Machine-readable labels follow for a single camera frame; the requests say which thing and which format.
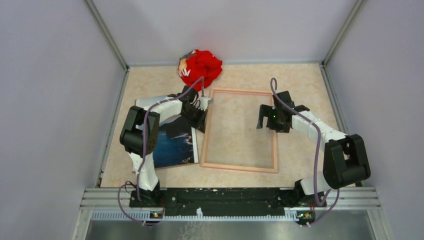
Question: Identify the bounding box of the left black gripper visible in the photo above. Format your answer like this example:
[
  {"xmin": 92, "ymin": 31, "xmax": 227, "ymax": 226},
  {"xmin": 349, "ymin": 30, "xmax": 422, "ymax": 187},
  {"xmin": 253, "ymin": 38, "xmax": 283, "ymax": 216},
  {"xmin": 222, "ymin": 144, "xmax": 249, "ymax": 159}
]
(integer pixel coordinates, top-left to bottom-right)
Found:
[{"xmin": 181, "ymin": 105, "xmax": 208, "ymax": 133}]

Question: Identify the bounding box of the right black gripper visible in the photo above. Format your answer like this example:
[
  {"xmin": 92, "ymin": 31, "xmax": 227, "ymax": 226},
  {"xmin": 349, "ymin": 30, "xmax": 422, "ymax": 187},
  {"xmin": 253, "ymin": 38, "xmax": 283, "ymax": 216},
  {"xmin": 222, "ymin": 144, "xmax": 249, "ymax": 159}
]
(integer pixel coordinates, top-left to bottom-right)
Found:
[{"xmin": 257, "ymin": 104, "xmax": 290, "ymax": 134}]

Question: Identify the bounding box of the pink wooden picture frame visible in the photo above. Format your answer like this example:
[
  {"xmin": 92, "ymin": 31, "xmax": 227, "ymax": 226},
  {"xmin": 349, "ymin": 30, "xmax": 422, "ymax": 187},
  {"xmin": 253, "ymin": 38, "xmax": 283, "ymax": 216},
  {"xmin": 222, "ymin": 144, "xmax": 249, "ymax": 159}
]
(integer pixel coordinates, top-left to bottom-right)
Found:
[{"xmin": 199, "ymin": 88, "xmax": 279, "ymax": 174}]

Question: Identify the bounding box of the landscape photo print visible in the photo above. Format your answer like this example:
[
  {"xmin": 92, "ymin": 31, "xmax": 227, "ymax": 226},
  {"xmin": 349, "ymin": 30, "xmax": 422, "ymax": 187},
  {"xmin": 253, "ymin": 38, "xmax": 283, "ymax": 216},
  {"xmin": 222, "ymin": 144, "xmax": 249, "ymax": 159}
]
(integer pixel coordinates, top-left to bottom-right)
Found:
[{"xmin": 135, "ymin": 95, "xmax": 199, "ymax": 169}]

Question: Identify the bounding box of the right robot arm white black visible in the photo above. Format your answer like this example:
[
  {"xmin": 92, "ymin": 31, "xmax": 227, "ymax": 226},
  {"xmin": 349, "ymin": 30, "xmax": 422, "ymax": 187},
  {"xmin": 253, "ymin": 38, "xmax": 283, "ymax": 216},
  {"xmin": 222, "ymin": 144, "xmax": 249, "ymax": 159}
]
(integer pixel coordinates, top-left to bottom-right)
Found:
[{"xmin": 256, "ymin": 91, "xmax": 371, "ymax": 207}]

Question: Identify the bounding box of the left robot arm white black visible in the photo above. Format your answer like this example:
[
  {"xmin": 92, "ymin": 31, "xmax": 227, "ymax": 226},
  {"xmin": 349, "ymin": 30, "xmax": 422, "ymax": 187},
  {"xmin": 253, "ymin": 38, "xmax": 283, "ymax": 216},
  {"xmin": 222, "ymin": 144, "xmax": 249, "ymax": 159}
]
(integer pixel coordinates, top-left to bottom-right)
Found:
[{"xmin": 119, "ymin": 86, "xmax": 213, "ymax": 207}]

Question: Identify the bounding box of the crumpled red cloth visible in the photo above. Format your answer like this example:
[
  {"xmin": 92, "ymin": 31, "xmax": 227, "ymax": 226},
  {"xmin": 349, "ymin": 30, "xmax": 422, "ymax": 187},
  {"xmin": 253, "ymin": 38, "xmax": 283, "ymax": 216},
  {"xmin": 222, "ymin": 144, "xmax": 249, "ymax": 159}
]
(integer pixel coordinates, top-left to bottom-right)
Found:
[{"xmin": 177, "ymin": 49, "xmax": 223, "ymax": 91}]

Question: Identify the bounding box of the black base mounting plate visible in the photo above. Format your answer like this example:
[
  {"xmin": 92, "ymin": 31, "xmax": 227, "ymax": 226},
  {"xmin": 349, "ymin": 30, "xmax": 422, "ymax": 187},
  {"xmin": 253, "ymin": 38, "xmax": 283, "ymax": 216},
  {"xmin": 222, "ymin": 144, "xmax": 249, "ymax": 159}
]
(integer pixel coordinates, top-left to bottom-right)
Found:
[{"xmin": 129, "ymin": 187, "xmax": 316, "ymax": 217}]

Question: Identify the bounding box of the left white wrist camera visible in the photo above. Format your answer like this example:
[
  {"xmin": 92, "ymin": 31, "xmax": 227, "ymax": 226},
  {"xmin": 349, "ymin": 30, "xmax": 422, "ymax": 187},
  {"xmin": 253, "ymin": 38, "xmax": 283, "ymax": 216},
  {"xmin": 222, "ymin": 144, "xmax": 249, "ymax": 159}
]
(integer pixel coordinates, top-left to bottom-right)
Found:
[{"xmin": 198, "ymin": 96, "xmax": 213, "ymax": 110}]

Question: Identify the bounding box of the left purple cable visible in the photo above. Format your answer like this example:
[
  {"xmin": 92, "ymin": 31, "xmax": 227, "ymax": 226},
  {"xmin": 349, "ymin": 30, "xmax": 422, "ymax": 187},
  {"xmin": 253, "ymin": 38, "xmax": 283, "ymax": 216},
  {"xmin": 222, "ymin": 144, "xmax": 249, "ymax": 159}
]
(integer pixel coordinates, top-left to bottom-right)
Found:
[{"xmin": 117, "ymin": 76, "xmax": 205, "ymax": 227}]

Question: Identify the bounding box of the purple cable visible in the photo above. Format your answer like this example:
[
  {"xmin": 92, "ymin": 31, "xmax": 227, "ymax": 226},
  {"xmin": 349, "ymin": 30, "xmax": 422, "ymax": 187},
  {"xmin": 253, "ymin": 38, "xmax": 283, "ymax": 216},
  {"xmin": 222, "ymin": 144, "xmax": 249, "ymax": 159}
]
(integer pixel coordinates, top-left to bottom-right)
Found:
[
  {"xmin": 269, "ymin": 77, "xmax": 340, "ymax": 228},
  {"xmin": 117, "ymin": 76, "xmax": 205, "ymax": 227}
]

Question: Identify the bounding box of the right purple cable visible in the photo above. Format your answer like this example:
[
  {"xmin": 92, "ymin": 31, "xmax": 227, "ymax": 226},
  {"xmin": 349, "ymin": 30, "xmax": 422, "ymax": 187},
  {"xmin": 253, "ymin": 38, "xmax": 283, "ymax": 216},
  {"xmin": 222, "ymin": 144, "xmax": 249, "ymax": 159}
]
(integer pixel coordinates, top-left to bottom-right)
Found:
[{"xmin": 269, "ymin": 77, "xmax": 340, "ymax": 228}]

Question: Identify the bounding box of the aluminium front rail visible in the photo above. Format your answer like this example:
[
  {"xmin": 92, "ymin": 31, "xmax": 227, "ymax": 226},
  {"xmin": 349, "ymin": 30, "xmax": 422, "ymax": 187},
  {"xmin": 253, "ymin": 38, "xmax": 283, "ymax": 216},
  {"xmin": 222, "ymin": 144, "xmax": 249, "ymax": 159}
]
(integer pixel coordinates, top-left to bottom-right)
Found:
[{"xmin": 80, "ymin": 187, "xmax": 381, "ymax": 222}]

